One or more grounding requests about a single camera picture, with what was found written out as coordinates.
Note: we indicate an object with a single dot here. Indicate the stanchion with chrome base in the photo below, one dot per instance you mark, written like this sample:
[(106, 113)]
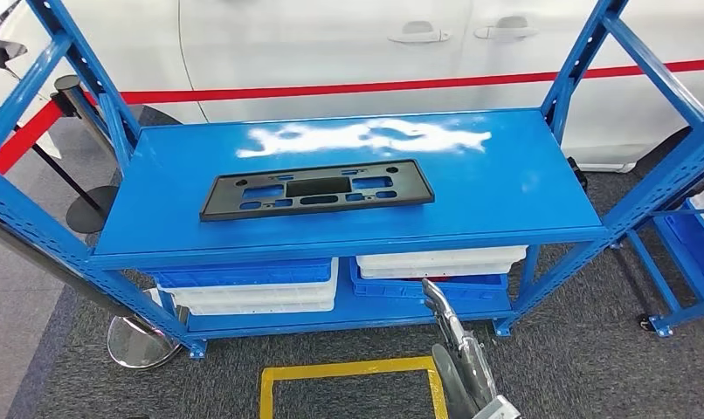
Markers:
[(143, 347)]

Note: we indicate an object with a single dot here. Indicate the blue metal shelf rack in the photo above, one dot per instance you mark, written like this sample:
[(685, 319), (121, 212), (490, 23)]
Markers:
[(387, 202)]

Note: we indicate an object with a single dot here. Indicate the red barrier belt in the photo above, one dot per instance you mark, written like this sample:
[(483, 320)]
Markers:
[(329, 89)]

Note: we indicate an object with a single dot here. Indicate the black plastic plate part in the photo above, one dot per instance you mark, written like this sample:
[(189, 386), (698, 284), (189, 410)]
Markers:
[(225, 202)]

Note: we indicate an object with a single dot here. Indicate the white car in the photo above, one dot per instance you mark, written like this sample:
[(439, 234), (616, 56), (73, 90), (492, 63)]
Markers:
[(329, 46)]

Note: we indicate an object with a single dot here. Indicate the blue plastic crate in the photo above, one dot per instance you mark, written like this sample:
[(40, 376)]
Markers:
[(690, 246), (242, 272), (398, 289)]

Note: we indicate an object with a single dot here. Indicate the blue rack on casters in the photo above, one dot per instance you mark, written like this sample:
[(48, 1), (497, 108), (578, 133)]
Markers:
[(654, 272)]

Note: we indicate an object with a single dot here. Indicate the yellow floor tape square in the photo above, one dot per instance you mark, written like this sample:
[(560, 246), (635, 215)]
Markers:
[(352, 368)]

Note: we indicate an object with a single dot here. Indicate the thin stanchion with black base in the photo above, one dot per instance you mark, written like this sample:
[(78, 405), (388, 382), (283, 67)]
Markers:
[(89, 211)]

